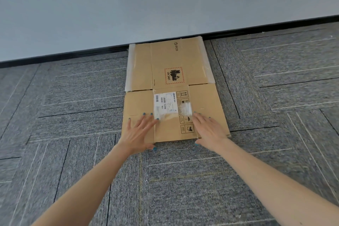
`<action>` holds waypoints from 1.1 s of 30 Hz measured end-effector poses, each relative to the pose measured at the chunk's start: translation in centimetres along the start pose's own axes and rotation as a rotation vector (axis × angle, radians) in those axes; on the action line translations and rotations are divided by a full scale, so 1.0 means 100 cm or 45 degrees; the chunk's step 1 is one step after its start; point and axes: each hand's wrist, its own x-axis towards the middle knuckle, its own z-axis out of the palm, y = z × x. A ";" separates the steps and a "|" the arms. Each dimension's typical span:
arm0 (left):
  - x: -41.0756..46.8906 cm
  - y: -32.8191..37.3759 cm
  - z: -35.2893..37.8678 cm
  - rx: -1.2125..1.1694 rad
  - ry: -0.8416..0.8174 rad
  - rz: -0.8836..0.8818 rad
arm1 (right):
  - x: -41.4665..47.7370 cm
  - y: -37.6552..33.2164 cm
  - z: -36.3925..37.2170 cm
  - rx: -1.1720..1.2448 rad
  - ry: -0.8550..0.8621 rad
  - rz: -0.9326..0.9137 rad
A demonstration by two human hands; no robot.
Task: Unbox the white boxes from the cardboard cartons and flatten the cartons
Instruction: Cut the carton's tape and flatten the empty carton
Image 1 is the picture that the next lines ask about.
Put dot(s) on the person's right hand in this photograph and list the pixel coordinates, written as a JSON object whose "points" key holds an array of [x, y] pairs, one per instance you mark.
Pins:
{"points": [[212, 133]]}

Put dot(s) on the person's left hand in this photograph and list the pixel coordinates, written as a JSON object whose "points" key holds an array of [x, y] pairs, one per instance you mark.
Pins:
{"points": [[137, 135]]}

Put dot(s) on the brown cardboard box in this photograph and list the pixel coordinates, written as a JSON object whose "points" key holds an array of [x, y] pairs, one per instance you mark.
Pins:
{"points": [[164, 59]]}

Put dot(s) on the person's left forearm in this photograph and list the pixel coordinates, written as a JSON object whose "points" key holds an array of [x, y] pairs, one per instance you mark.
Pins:
{"points": [[79, 191]]}

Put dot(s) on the person's right forearm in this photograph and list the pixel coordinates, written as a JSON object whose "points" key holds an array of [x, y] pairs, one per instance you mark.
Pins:
{"points": [[278, 186]]}

